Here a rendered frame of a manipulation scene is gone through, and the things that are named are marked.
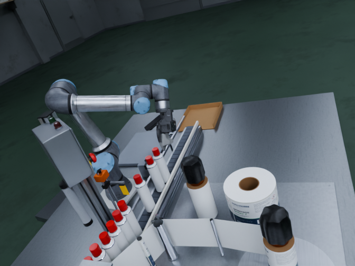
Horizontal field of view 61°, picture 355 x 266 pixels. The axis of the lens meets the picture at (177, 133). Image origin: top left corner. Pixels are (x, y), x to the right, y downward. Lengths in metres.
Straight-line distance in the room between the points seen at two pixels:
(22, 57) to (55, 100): 10.23
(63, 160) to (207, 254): 0.62
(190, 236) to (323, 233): 0.47
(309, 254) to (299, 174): 0.47
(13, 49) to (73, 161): 10.57
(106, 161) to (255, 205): 0.79
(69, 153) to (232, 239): 0.62
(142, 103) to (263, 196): 0.66
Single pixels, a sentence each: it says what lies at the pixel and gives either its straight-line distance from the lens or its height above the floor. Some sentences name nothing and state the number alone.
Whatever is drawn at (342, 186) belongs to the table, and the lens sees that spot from 1.48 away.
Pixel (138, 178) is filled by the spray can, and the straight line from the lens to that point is 1.34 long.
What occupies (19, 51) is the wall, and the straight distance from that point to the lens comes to 11.66.
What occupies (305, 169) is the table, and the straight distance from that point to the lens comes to 1.56.
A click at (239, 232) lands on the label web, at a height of 1.01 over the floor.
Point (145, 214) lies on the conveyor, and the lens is 1.47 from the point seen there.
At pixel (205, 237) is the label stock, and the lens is 1.15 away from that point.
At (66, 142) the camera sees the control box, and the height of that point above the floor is 1.44.
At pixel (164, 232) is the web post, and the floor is 1.03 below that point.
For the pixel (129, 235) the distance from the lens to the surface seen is 1.28.
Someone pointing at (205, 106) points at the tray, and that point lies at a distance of 2.27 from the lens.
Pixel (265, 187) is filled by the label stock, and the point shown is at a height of 1.02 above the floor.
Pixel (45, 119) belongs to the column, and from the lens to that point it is 1.16.
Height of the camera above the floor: 1.83
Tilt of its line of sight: 29 degrees down
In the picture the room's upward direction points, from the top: 19 degrees counter-clockwise
